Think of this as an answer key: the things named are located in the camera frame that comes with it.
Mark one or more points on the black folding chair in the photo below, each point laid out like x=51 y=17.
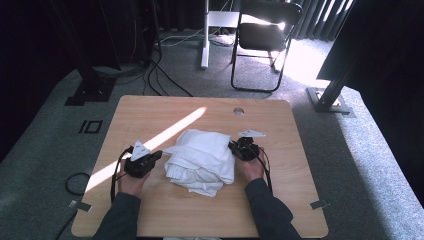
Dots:
x=263 y=36

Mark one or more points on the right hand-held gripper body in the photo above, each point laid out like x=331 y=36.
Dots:
x=248 y=148

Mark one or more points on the dark flat panel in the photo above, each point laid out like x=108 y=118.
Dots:
x=346 y=43

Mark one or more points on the white skirt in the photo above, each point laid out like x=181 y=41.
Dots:
x=203 y=160

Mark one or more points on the round table grommet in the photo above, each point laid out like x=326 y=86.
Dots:
x=238 y=111

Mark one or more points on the black stand with grey base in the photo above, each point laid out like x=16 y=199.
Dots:
x=330 y=100

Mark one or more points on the person's right hand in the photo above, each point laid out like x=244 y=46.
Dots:
x=253 y=170

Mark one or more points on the person's left hand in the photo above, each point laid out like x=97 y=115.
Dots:
x=131 y=185

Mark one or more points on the dark pleated curtain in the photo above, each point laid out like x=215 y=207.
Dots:
x=316 y=16

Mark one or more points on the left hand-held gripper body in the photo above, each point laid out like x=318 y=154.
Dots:
x=140 y=166

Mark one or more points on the black stand with square base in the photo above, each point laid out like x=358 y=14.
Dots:
x=90 y=91

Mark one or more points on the white desk frame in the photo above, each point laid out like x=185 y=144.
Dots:
x=204 y=40

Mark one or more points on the grey tape piece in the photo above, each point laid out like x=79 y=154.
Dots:
x=81 y=206
x=319 y=204

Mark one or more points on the dark equipment rack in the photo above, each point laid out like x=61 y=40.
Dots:
x=145 y=30

